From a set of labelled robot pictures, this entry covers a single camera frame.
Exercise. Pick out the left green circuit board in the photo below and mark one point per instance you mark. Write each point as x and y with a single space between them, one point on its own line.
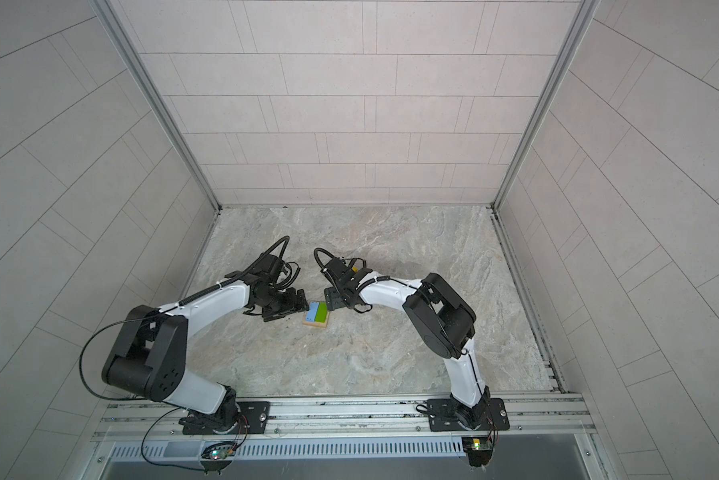
219 452

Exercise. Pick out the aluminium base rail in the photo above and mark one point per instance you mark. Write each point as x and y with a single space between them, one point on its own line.
512 413

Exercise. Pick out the right circuit board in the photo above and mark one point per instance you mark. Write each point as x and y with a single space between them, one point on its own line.
479 450

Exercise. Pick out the green wood block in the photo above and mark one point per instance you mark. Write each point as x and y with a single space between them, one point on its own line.
322 313

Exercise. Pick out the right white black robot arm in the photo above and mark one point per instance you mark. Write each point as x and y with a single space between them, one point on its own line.
446 324

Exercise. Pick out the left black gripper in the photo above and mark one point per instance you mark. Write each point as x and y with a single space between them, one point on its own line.
292 305

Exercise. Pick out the light blue wood block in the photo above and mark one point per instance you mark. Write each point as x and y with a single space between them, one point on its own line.
311 315

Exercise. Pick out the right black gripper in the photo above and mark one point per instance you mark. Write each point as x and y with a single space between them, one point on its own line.
330 295

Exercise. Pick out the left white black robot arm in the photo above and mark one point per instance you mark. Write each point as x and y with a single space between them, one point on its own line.
149 355

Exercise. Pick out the natural wood block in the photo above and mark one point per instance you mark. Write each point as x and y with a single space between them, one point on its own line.
315 324

